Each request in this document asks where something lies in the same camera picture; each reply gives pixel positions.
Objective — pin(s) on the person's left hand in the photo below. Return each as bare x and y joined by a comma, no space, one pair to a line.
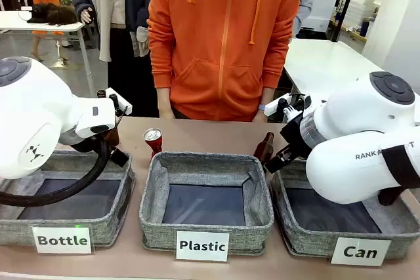
260,117

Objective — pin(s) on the white Bottle label card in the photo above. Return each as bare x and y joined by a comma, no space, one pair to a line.
62,240

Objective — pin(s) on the white Can label card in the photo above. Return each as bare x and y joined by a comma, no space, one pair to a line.
360,252

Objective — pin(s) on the person's right forearm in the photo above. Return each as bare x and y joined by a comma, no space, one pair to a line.
164,99

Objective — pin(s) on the red drink can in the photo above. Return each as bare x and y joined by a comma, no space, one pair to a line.
153,142

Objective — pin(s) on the white box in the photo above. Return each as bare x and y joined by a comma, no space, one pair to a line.
323,11

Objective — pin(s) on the black furry item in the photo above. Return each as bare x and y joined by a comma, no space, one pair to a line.
52,13

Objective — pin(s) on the brown glass bottle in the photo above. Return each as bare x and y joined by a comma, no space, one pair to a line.
114,135
265,147

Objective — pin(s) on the dark blue bottle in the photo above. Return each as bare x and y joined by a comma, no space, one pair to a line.
364,27

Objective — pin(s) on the bystander in navy coat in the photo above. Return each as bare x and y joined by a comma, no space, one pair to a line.
121,63

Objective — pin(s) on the grey fabric basket plastic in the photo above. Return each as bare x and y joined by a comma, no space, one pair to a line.
203,234

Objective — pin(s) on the person in orange hoodie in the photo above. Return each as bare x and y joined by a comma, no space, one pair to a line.
216,40

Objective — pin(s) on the grey fabric basket can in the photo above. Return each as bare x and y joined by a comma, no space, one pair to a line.
305,237

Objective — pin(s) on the person's left forearm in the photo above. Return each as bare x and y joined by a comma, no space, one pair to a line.
265,98

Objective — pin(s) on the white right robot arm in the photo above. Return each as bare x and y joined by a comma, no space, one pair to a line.
348,162

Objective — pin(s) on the grey white cloth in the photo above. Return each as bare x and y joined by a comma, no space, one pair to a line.
141,42

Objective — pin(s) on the silver stand base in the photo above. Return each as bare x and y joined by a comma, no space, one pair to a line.
60,62

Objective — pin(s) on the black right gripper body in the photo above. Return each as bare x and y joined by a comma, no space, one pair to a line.
297,135

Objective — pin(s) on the person's right hand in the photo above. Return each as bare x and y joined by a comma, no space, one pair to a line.
167,114

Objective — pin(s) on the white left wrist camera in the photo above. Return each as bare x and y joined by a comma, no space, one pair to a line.
119,99

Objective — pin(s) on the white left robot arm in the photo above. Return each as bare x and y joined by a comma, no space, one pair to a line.
36,109

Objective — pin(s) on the grey fabric basket bottle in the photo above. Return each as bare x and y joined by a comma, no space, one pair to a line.
82,224

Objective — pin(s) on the bystander's pale hand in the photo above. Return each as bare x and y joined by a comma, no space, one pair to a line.
87,15

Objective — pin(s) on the white Plastic label card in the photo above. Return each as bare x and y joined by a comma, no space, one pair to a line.
202,246

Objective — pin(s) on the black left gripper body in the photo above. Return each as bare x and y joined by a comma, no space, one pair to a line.
78,144

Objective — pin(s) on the white table with legs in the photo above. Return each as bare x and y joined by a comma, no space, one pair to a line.
13,21

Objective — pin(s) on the black pole stand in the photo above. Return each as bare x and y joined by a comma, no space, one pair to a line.
341,8

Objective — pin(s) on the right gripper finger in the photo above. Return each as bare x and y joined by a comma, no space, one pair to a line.
288,153
275,163

